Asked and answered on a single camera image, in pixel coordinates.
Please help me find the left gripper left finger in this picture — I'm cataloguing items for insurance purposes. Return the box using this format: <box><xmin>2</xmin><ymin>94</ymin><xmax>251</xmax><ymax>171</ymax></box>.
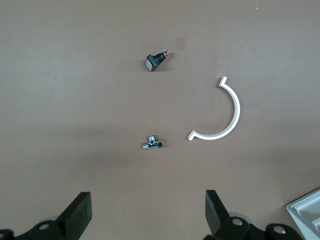
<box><xmin>0</xmin><ymin>191</ymin><xmax>93</xmax><ymax>240</ymax></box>

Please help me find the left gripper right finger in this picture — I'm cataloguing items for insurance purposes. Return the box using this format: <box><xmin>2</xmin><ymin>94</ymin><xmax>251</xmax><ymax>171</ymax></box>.
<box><xmin>204</xmin><ymin>189</ymin><xmax>303</xmax><ymax>240</ymax></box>

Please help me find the white compartment tray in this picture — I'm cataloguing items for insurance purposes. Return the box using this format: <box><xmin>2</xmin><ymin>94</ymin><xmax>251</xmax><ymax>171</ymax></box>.
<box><xmin>286</xmin><ymin>187</ymin><xmax>320</xmax><ymax>240</ymax></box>

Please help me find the chrome tee fitting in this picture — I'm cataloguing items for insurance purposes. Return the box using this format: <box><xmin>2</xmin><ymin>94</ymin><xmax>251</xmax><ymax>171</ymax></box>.
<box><xmin>142</xmin><ymin>134</ymin><xmax>165</xmax><ymax>151</ymax></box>

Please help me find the white half-ring pipe clamp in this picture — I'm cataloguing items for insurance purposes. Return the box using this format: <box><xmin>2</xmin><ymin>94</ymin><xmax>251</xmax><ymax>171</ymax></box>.
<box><xmin>187</xmin><ymin>76</ymin><xmax>241</xmax><ymax>142</ymax></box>

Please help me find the black square push switch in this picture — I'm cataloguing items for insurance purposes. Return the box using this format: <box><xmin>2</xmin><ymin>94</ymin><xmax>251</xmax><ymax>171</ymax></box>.
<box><xmin>145</xmin><ymin>49</ymin><xmax>171</xmax><ymax>73</ymax></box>

